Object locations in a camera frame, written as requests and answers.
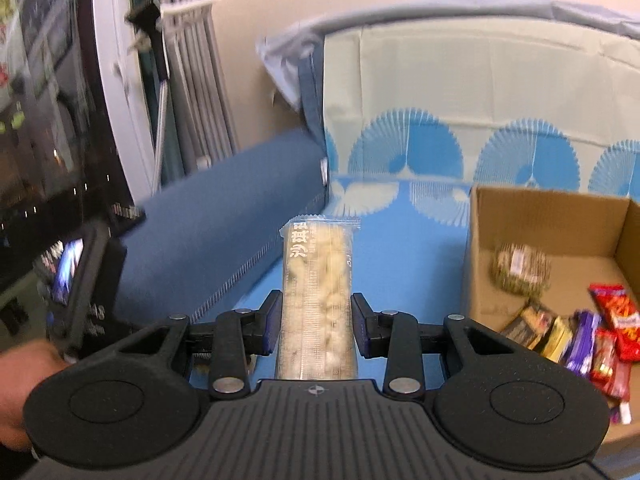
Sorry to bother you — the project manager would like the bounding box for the clear bag of brown pastries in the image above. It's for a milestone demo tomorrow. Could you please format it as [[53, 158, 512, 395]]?
[[490, 242, 552, 295]]

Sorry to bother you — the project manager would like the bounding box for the black snack packet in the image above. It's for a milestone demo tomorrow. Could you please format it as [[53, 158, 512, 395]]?
[[500, 300, 558, 351]]

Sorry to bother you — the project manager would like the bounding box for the purple snack packet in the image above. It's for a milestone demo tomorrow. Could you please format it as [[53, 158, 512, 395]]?
[[562, 310, 603, 377]]

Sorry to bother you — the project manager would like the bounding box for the dark glass window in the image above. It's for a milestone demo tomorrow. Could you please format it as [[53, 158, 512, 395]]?
[[0, 0, 166, 311]]

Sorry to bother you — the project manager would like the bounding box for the red candy wrapper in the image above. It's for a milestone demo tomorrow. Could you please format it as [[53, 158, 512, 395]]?
[[589, 330, 618, 386]]

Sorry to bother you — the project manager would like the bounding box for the black window handle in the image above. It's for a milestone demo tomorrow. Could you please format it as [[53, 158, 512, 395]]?
[[125, 0, 163, 53]]

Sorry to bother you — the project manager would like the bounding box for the blue denim cushion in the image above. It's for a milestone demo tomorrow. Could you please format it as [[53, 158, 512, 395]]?
[[112, 50, 331, 331]]

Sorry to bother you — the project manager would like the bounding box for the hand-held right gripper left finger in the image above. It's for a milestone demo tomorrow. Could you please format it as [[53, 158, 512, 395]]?
[[107, 289, 285, 395]]

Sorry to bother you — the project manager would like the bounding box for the blue fan-print bed sheet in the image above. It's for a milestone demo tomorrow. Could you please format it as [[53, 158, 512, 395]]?
[[190, 22, 640, 391]]

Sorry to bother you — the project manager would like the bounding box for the person's left hand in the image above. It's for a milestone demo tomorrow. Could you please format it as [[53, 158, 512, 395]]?
[[0, 340, 71, 453]]

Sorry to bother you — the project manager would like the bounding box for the white rice bar packet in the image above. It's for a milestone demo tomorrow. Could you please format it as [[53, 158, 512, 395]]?
[[277, 215, 362, 382]]

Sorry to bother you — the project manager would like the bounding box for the brown cardboard box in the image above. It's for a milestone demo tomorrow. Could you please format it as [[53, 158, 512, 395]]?
[[460, 185, 640, 448]]

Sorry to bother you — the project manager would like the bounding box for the grey curtain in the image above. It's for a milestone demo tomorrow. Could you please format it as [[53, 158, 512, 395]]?
[[160, 0, 241, 176]]

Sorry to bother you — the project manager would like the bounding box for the light blue cloth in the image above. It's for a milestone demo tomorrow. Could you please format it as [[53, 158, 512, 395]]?
[[256, 0, 640, 111]]

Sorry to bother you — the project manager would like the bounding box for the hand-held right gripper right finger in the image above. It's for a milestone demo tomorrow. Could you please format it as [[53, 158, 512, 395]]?
[[350, 291, 531, 395]]

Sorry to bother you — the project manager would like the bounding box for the pink red snack packet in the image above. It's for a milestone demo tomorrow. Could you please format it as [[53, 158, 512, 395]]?
[[607, 360, 633, 426]]

